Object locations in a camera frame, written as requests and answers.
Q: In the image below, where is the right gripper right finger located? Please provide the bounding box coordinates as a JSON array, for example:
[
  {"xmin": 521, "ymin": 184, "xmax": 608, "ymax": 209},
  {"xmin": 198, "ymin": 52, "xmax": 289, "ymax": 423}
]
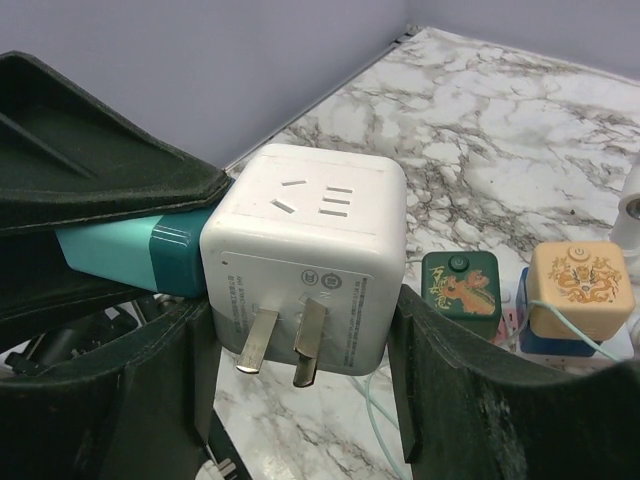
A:
[{"xmin": 389, "ymin": 286, "xmax": 639, "ymax": 479}]

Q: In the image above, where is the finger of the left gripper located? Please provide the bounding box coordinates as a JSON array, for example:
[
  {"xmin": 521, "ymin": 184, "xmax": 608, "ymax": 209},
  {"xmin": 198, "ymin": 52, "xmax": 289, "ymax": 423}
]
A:
[
  {"xmin": 1, "ymin": 51, "xmax": 231, "ymax": 236},
  {"xmin": 1, "ymin": 244, "xmax": 148, "ymax": 325}
]

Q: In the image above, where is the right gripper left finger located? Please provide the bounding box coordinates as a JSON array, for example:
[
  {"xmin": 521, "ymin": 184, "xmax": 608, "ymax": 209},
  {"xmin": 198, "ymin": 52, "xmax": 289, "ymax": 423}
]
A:
[{"xmin": 1, "ymin": 299, "xmax": 220, "ymax": 479}]

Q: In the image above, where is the teal charger plug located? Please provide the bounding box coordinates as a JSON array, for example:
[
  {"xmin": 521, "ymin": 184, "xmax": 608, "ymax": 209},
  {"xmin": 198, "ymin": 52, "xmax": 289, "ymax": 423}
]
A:
[{"xmin": 55, "ymin": 207, "xmax": 214, "ymax": 298}]

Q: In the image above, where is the white power strip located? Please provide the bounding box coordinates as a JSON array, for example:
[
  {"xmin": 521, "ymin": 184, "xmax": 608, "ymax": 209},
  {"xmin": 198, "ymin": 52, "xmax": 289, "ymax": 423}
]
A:
[{"xmin": 493, "ymin": 281, "xmax": 639, "ymax": 372}]

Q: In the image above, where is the white cube socket adapter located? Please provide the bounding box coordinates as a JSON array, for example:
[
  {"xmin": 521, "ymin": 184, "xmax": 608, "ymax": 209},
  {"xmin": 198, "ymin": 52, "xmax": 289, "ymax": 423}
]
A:
[{"xmin": 200, "ymin": 144, "xmax": 407, "ymax": 388}]

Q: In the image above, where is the blue cube plug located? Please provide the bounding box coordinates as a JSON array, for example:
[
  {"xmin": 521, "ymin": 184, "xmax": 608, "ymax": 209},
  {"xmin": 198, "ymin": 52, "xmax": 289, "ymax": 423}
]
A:
[{"xmin": 515, "ymin": 267, "xmax": 595, "ymax": 357}]

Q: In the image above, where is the green cube plug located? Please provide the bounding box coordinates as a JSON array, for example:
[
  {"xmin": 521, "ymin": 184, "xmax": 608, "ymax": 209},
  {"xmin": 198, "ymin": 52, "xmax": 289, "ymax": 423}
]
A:
[{"xmin": 421, "ymin": 251, "xmax": 502, "ymax": 341}]

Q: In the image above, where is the beige cube plug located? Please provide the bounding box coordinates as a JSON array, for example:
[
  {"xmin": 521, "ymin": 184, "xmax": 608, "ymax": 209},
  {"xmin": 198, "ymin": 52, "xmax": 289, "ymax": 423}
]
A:
[{"xmin": 526, "ymin": 241, "xmax": 636, "ymax": 342}]

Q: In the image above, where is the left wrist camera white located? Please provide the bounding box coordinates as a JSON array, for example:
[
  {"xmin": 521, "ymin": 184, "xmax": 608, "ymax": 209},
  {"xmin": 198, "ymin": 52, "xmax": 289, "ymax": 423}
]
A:
[{"xmin": 195, "ymin": 444, "xmax": 241, "ymax": 480}]

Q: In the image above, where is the white pvc pipe frame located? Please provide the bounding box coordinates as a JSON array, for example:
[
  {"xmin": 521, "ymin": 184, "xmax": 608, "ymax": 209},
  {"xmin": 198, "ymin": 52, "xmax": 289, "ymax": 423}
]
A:
[{"xmin": 605, "ymin": 149, "xmax": 640, "ymax": 346}]

